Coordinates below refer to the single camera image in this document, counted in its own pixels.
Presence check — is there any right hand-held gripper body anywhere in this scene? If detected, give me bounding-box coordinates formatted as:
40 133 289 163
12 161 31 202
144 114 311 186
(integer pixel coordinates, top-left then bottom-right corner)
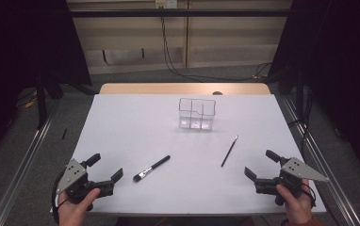
254 156 330 207

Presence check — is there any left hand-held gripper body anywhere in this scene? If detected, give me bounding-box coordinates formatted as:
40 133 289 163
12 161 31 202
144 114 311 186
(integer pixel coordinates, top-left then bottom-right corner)
56 158 115 211

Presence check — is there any thin black makeup brush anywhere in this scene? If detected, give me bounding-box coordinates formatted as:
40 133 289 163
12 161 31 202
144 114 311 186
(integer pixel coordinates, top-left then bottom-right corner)
221 135 239 169

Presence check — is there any large black makeup brush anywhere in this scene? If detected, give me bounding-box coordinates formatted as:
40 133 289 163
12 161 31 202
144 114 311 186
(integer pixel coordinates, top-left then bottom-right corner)
132 154 172 184

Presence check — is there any clear acrylic organizer box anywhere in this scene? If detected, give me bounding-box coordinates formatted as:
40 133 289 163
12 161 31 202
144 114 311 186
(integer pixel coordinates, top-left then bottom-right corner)
177 97 217 132

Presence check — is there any person's right hand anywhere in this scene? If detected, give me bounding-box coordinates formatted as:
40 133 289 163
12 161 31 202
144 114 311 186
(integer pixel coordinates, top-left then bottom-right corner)
275 179 316 225

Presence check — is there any person's left hand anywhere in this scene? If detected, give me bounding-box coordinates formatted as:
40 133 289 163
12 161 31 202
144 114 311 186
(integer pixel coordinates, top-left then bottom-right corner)
57 187 102 226

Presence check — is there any yellow floor object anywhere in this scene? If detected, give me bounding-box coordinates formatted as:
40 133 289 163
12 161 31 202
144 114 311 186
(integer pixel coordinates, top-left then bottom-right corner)
23 98 39 109

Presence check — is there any wooden table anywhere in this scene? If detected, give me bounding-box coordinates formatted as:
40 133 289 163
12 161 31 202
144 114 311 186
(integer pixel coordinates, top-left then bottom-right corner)
98 82 271 96

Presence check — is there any black curtain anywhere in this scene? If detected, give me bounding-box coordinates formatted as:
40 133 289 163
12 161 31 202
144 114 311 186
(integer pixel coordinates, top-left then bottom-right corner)
0 0 93 168
267 0 360 173

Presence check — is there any right hand-held gripper black cable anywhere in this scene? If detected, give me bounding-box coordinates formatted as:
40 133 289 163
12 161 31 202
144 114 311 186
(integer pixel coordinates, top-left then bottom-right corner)
300 183 317 209

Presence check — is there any hand-held gripper black cable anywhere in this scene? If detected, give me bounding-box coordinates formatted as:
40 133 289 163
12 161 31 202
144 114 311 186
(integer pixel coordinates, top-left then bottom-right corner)
51 170 68 225
300 183 317 209

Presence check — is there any left hand-held gripper black cable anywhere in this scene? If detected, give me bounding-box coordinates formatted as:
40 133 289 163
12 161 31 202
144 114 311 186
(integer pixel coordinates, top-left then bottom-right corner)
51 170 68 225

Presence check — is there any metal floor rail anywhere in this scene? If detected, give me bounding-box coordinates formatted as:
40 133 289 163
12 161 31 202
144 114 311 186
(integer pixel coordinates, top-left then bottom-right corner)
0 102 60 226
281 94 360 226

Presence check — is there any black stand post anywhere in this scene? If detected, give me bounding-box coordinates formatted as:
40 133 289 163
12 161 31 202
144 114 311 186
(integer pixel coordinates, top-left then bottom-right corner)
35 73 49 130

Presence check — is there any long black hanging cable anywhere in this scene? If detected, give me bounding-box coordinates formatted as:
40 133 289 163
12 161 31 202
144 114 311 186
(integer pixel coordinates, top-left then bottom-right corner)
159 8 273 83

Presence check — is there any black horizontal frame bar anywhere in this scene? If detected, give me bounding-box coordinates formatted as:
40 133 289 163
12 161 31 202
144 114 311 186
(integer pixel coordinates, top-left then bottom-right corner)
69 8 293 19

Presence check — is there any white wall socket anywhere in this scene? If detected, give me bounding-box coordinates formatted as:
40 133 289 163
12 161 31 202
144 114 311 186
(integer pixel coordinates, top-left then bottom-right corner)
155 0 179 9

